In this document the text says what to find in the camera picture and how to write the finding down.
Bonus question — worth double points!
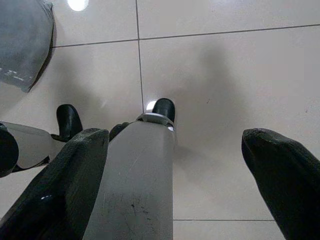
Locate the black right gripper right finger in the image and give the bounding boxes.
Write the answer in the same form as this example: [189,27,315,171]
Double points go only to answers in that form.
[241,127,320,240]

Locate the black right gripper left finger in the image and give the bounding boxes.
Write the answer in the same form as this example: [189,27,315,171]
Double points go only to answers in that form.
[0,128,110,240]

